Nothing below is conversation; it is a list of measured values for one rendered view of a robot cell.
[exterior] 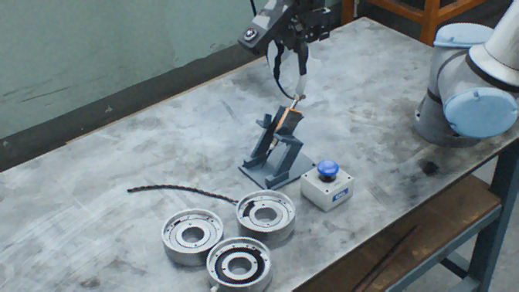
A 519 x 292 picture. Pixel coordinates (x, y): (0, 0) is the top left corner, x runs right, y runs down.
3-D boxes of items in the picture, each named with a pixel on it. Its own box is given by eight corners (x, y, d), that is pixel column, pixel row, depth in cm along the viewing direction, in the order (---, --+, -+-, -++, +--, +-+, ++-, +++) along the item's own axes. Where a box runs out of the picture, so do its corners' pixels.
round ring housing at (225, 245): (241, 244, 109) (240, 227, 107) (285, 276, 103) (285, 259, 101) (195, 278, 104) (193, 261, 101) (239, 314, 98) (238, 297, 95)
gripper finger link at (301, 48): (312, 75, 109) (305, 25, 105) (306, 77, 108) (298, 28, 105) (295, 69, 113) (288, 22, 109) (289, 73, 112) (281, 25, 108)
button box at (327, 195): (326, 213, 115) (327, 193, 112) (300, 193, 120) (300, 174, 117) (357, 194, 119) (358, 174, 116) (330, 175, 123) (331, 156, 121)
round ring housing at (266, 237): (307, 229, 112) (307, 212, 110) (262, 257, 107) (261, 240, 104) (269, 198, 119) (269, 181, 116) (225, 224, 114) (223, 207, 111)
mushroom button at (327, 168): (326, 195, 115) (327, 174, 112) (311, 184, 118) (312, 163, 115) (342, 185, 117) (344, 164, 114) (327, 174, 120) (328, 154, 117)
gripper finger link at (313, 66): (329, 90, 114) (323, 42, 110) (304, 101, 112) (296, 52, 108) (318, 86, 117) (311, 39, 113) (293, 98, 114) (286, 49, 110)
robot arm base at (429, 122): (442, 99, 144) (449, 60, 138) (500, 128, 135) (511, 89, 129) (398, 123, 137) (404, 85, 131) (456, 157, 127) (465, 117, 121)
